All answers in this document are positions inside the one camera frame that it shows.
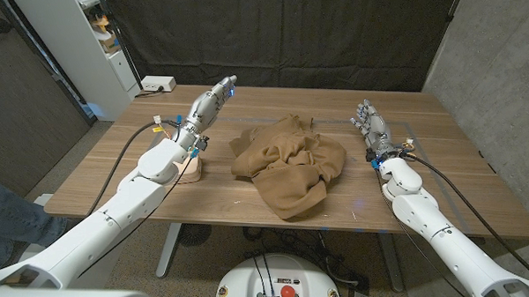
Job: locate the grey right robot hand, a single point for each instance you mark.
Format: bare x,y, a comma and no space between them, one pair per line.
377,130

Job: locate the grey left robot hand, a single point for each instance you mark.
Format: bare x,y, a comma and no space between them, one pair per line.
206,109

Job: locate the brown jacket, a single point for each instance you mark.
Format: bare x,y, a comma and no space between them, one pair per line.
290,167

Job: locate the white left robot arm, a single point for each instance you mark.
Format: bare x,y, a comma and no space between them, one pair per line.
112,218

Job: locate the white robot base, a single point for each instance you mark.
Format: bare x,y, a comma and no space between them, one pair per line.
251,276

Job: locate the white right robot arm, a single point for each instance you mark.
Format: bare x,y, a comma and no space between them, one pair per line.
455,252

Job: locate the white power strip box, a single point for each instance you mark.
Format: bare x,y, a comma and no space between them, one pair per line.
158,83

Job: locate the cardboard box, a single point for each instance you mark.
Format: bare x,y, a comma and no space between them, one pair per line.
110,43

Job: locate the black backdrop curtain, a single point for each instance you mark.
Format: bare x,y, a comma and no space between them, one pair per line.
273,34

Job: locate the black backdrop stand pole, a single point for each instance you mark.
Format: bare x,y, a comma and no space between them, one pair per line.
118,37
452,7

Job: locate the round black floor fan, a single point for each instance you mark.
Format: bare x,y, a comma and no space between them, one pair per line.
194,234

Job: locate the yellow shelf item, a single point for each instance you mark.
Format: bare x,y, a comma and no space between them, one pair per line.
101,24

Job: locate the white table leg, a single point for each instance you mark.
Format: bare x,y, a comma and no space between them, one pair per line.
168,251
392,267

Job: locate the white shelf cabinet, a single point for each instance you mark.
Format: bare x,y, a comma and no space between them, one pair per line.
74,49

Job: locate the red emergency stop button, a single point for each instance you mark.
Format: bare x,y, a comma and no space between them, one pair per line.
288,292

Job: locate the person leg in jeans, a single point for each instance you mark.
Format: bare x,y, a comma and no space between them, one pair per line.
6,219

